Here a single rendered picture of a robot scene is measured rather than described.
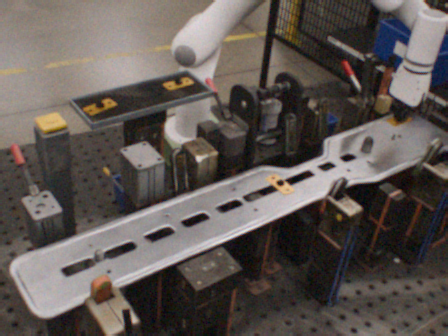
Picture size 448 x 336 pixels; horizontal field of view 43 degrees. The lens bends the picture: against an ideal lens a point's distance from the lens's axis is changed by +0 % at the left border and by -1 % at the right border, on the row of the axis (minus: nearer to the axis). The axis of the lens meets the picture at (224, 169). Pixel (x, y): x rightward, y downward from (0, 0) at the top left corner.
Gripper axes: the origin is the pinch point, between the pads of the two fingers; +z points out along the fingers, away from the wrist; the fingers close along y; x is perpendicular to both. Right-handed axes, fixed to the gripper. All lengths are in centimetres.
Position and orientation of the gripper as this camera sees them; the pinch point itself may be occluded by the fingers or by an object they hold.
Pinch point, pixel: (401, 113)
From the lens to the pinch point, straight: 179.2
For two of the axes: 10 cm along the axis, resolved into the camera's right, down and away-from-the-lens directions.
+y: 5.8, 5.3, -6.2
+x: 8.1, -2.9, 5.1
